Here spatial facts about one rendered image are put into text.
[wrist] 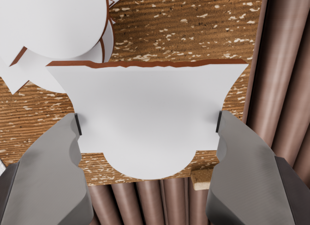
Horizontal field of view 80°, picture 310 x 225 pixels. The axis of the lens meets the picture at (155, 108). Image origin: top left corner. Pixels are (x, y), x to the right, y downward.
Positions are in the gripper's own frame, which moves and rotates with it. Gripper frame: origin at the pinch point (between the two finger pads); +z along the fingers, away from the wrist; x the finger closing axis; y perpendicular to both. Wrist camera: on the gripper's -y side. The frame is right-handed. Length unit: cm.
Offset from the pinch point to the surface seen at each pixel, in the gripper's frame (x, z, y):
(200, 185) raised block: 7.4, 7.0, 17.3
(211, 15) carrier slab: 6.4, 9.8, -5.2
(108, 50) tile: -3.3, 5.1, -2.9
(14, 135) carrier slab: -18.4, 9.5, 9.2
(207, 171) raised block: 8.8, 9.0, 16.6
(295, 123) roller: 22.1, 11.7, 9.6
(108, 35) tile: -3.2, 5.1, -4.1
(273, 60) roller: 15.7, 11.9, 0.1
